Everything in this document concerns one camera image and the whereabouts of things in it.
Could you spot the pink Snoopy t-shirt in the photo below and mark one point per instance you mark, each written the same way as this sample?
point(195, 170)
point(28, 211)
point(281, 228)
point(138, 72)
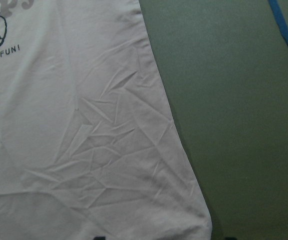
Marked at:
point(88, 145)

